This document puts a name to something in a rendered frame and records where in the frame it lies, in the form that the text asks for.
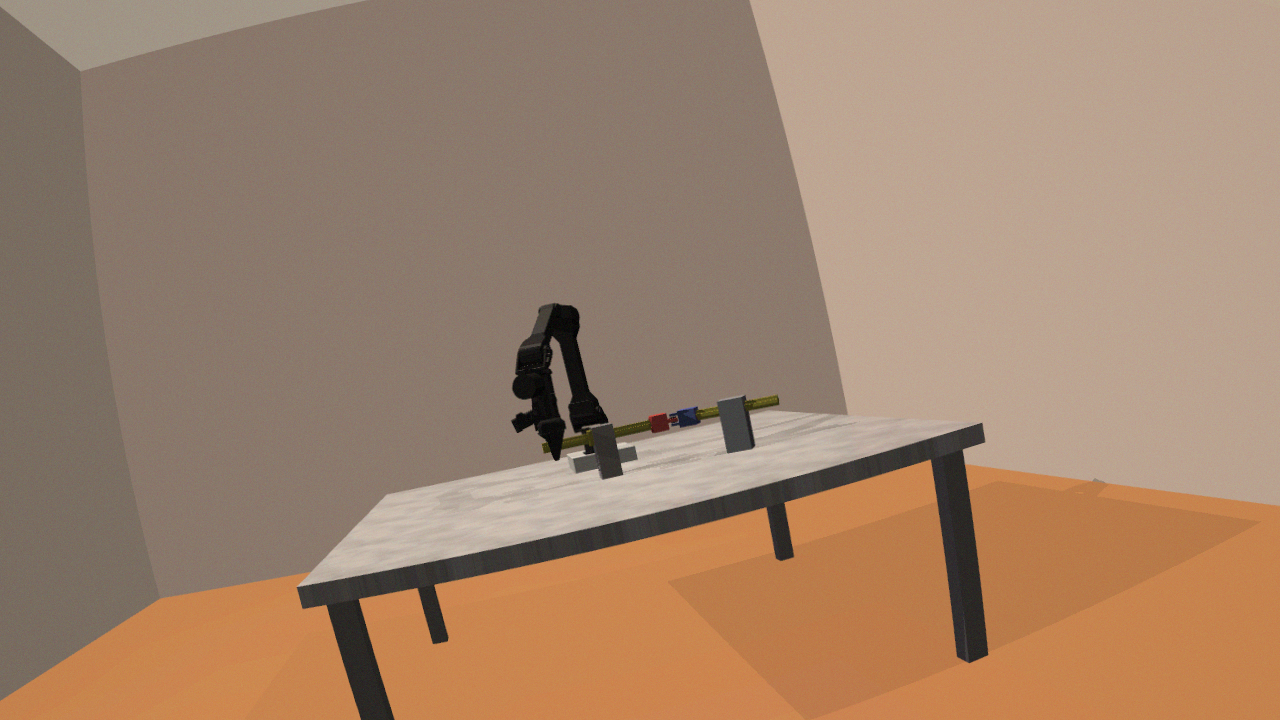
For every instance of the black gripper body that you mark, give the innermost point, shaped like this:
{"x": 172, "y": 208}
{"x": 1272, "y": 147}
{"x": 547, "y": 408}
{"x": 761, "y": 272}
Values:
{"x": 548, "y": 412}

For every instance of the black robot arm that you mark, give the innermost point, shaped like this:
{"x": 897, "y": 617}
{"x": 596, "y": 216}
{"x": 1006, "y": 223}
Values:
{"x": 533, "y": 362}

